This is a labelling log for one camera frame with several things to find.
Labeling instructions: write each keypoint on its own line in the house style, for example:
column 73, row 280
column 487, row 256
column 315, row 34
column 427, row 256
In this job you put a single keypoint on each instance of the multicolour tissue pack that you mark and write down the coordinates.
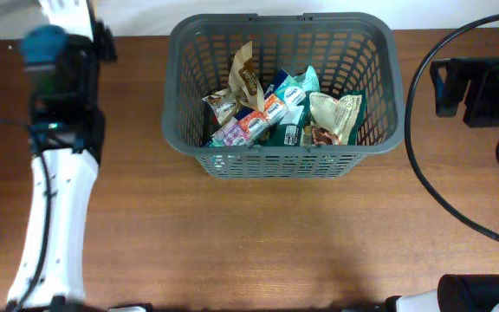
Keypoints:
column 242, row 126

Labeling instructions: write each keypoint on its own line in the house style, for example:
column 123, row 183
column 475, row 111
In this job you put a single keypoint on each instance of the brown white snack pouch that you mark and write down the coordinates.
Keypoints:
column 244, row 89

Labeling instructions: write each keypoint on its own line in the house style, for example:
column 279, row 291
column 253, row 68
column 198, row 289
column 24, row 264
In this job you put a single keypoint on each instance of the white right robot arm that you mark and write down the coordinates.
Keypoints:
column 454, row 292

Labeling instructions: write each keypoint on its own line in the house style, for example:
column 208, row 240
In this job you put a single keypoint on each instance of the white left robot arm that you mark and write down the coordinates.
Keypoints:
column 66, row 131

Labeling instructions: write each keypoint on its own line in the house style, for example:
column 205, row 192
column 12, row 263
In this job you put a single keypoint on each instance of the green coffee bean bag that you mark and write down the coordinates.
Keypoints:
column 321, row 120

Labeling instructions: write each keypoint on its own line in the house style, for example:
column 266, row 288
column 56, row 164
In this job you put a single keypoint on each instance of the grey plastic basket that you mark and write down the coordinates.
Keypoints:
column 350, row 51

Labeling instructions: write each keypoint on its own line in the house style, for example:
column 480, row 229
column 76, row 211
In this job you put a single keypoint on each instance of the light teal small packet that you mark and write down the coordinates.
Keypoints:
column 309, row 80

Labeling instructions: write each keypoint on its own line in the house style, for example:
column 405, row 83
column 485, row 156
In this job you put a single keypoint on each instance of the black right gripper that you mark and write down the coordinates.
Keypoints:
column 488, row 79

